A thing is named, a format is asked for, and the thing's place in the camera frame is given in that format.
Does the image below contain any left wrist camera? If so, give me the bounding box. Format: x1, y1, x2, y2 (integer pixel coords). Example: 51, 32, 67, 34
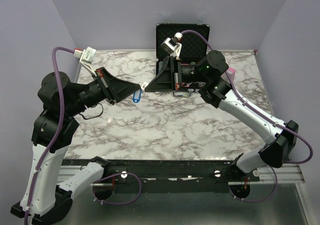
73, 46, 97, 77

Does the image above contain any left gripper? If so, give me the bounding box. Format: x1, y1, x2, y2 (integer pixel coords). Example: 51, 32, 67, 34
64, 66, 141, 117

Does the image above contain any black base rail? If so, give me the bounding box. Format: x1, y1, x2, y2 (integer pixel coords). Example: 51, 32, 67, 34
59, 157, 301, 195

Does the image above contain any purple cable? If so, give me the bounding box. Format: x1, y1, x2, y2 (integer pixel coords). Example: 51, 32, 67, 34
23, 46, 142, 225
181, 29, 314, 203

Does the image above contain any silver key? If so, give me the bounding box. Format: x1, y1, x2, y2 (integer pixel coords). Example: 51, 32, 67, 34
141, 82, 148, 91

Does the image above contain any black poker chip case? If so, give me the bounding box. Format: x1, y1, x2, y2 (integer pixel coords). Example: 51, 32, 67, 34
155, 23, 210, 92

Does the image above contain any blue key tag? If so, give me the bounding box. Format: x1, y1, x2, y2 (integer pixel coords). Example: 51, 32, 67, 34
132, 89, 143, 103

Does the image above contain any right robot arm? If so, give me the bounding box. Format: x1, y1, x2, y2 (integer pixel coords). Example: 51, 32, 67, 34
144, 50, 299, 181

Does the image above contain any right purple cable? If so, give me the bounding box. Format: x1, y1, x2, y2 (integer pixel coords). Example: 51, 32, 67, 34
181, 29, 314, 203

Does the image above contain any pink card box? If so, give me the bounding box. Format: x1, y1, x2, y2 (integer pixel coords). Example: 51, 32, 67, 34
223, 67, 236, 83

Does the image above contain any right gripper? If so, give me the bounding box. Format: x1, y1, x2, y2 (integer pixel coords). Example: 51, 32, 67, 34
144, 56, 210, 93

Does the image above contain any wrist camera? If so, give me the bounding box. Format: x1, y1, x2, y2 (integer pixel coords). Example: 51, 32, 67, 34
160, 32, 183, 59
73, 46, 97, 77

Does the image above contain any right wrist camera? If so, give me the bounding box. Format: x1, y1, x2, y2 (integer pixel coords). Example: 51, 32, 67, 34
160, 32, 183, 59

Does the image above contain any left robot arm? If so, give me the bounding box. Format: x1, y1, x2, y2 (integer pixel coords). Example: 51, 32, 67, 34
10, 68, 141, 225

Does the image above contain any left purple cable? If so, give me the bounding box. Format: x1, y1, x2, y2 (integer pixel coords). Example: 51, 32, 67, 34
23, 46, 142, 225

